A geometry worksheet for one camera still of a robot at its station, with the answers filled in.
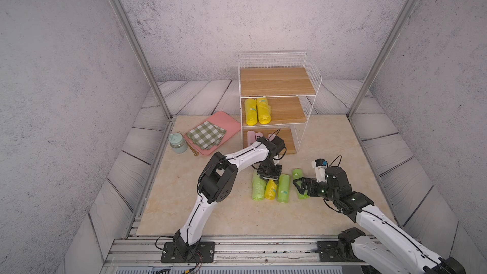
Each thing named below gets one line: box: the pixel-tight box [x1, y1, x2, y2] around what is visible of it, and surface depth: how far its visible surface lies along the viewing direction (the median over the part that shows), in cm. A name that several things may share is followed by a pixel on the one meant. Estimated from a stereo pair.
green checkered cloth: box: [186, 120, 227, 151], surface depth 113 cm
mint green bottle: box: [168, 132, 188, 154], surface depth 101 cm
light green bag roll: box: [251, 169, 267, 202], surface depth 88 cm
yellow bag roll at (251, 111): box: [244, 98, 259, 127], surface depth 86 cm
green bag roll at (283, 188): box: [277, 173, 291, 204], surface depth 89 cm
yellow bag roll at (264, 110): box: [256, 97, 272, 125], surface depth 86 cm
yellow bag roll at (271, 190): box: [264, 179, 278, 201], surface depth 87 cm
